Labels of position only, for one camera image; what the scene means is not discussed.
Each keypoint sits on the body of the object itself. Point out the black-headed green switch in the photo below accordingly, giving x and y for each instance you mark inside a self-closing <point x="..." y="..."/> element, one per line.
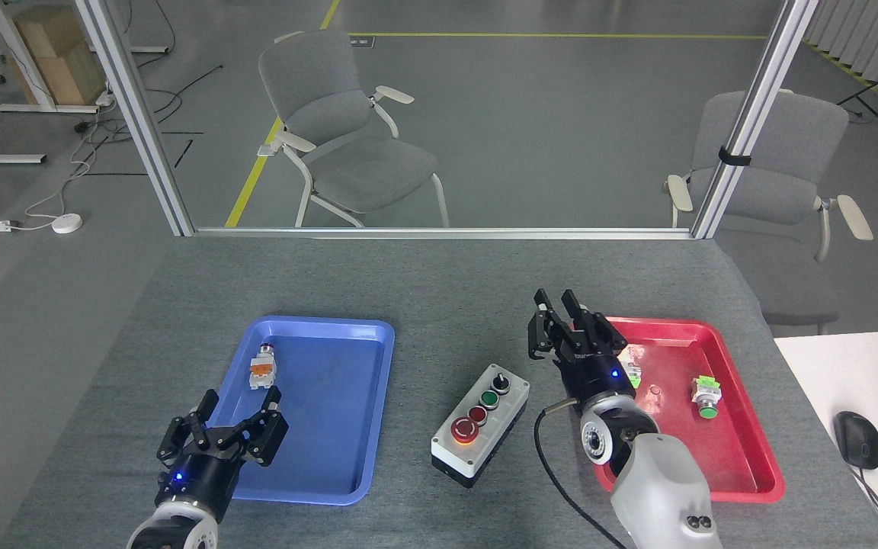
<point x="634" y="374"/>

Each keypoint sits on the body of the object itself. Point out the green-headed push-button switch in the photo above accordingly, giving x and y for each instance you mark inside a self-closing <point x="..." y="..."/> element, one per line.
<point x="706" y="393"/>

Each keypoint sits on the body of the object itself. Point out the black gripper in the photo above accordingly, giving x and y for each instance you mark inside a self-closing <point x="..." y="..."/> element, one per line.
<point x="595" y="377"/>
<point x="199" y="484"/>

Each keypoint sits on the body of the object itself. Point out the grey four-button control box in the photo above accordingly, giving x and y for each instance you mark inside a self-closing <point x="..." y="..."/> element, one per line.
<point x="511" y="396"/>

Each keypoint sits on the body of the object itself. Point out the blue plastic tray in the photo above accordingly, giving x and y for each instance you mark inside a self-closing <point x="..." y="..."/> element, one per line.
<point x="332" y="427"/>

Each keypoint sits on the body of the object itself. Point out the silver aluminium post with clip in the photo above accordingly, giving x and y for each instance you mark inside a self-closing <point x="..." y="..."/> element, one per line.
<point x="759" y="114"/>

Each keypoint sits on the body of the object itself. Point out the red plastic tray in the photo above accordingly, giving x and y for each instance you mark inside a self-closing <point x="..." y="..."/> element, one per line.
<point x="683" y="450"/>

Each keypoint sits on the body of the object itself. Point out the orange white push-button switch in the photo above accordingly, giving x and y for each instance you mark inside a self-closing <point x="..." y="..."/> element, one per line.
<point x="262" y="370"/>

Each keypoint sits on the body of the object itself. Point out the white side table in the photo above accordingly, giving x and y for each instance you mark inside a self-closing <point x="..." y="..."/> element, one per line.
<point x="850" y="374"/>

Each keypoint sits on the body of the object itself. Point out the white ribbed partition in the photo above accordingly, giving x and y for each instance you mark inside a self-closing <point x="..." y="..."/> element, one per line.
<point x="873" y="38"/>

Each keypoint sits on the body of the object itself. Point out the silver aluminium cross rail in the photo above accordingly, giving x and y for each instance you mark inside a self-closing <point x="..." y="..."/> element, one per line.
<point x="439" y="232"/>

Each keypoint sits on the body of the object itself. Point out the white floor socket plug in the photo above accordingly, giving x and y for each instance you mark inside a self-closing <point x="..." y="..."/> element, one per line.
<point x="3" y="226"/>

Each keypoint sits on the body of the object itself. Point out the black computer mouse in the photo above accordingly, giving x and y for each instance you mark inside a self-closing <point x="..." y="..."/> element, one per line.
<point x="858" y="438"/>

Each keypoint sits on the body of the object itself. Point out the black post clip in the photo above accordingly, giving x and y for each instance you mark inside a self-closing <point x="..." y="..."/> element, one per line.
<point x="735" y="158"/>

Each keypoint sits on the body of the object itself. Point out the brown cardboard box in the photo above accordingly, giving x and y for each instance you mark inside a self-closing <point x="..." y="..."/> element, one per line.
<point x="65" y="69"/>

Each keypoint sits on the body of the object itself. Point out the white power strip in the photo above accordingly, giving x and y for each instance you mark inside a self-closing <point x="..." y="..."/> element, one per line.
<point x="104" y="99"/>

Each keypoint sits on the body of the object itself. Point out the grey chair with white armrests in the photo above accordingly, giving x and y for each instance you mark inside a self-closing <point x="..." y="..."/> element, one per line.
<point x="789" y="183"/>
<point x="355" y="171"/>

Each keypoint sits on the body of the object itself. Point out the white round floor device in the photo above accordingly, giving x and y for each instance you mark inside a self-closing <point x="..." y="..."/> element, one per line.
<point x="67" y="223"/>

